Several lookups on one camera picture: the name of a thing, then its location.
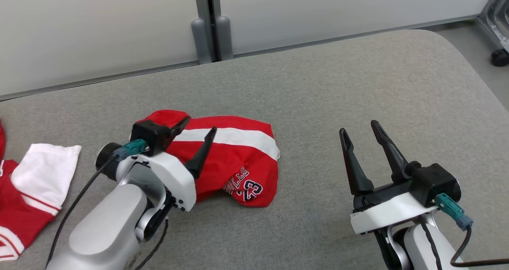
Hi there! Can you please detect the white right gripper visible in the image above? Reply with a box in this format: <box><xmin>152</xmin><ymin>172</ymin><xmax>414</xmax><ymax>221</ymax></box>
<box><xmin>339</xmin><ymin>120</ymin><xmax>438</xmax><ymax>235</ymax></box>

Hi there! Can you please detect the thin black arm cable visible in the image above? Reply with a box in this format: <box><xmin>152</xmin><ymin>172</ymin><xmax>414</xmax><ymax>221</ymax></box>
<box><xmin>421</xmin><ymin>221</ymin><xmax>443</xmax><ymax>270</ymax></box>
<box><xmin>134</xmin><ymin>218</ymin><xmax>170</xmax><ymax>270</ymax></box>

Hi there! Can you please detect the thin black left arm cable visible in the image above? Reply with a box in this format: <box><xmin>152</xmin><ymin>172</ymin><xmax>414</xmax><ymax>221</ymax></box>
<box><xmin>134</xmin><ymin>218</ymin><xmax>170</xmax><ymax>270</ymax></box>

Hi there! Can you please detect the grey partition post with feet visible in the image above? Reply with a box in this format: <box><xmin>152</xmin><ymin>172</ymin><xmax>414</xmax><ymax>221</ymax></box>
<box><xmin>191</xmin><ymin>0</ymin><xmax>235</xmax><ymax>64</ymax></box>

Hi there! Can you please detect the right camera cable teal connector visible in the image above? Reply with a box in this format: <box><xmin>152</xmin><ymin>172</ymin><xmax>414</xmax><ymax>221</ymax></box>
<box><xmin>435</xmin><ymin>193</ymin><xmax>509</xmax><ymax>268</ymax></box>

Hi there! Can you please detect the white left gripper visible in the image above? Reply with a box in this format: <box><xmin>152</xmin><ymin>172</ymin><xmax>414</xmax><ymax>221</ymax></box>
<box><xmin>117</xmin><ymin>117</ymin><xmax>218</xmax><ymax>213</ymax></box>

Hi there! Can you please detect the silver metal frame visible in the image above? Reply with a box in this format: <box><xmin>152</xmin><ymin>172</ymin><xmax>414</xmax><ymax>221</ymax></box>
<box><xmin>477</xmin><ymin>0</ymin><xmax>509</xmax><ymax>52</ymax></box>

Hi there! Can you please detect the black caster wheel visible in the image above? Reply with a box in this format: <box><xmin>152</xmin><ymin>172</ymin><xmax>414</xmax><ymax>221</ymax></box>
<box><xmin>490</xmin><ymin>49</ymin><xmax>509</xmax><ymax>67</ymax></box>

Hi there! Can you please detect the large red Bulls jersey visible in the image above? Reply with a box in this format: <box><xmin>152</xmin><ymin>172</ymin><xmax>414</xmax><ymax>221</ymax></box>
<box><xmin>0</xmin><ymin>119</ymin><xmax>83</xmax><ymax>261</ymax></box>

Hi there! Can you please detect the camera cable teal connector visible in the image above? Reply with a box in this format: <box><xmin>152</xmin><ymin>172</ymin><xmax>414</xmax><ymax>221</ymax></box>
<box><xmin>435</xmin><ymin>193</ymin><xmax>509</xmax><ymax>268</ymax></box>
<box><xmin>46</xmin><ymin>140</ymin><xmax>148</xmax><ymax>268</ymax></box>

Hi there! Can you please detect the left camera cable teal connector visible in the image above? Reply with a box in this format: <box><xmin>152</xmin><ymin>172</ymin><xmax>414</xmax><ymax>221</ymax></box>
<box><xmin>46</xmin><ymin>140</ymin><xmax>148</xmax><ymax>268</ymax></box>

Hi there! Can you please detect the small red white-banded garment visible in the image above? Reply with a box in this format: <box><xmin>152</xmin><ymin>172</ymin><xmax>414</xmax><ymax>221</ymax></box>
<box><xmin>135</xmin><ymin>109</ymin><xmax>281</xmax><ymax>208</ymax></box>

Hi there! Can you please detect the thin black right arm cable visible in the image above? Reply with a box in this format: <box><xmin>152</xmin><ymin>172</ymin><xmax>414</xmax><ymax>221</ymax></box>
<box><xmin>421</xmin><ymin>221</ymin><xmax>443</xmax><ymax>270</ymax></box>

